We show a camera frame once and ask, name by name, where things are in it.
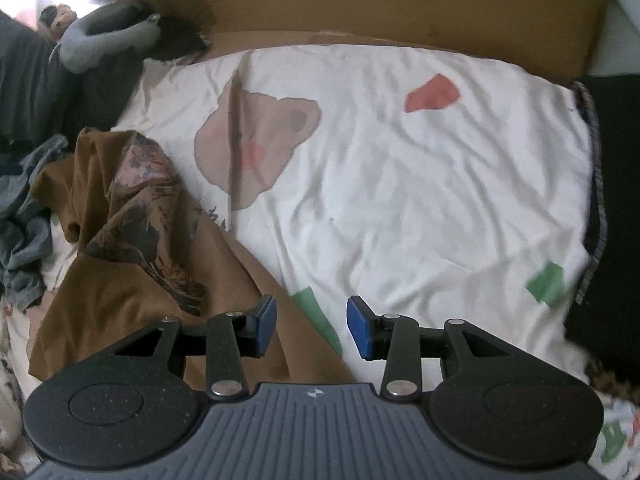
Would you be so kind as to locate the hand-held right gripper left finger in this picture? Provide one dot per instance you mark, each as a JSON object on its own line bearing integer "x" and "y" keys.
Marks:
{"x": 265, "y": 327}

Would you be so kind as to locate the black cloth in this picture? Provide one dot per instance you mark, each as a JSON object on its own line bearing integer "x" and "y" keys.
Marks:
{"x": 30, "y": 85}

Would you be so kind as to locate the white bear print bedsheet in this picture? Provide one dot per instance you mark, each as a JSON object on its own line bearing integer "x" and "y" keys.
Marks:
{"x": 400, "y": 185}

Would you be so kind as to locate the leopard print cloth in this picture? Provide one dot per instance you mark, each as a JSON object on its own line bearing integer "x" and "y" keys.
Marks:
{"x": 615, "y": 380}

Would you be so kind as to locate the grey plush toy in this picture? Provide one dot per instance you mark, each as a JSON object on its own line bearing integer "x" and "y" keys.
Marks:
{"x": 100, "y": 35}

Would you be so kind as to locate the grey-blue garment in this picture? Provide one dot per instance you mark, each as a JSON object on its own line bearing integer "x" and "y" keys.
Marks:
{"x": 25, "y": 240}

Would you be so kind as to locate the black folded garment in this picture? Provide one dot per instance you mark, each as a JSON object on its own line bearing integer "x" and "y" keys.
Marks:
{"x": 620, "y": 210}

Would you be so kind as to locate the brown printed t-shirt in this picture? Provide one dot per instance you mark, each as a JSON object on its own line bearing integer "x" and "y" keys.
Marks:
{"x": 125, "y": 310}

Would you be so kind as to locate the brown cardboard sheet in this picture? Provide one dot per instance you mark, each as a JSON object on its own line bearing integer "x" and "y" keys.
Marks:
{"x": 400, "y": 5}

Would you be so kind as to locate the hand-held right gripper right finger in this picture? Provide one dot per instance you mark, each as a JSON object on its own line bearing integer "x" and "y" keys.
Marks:
{"x": 360, "y": 330}

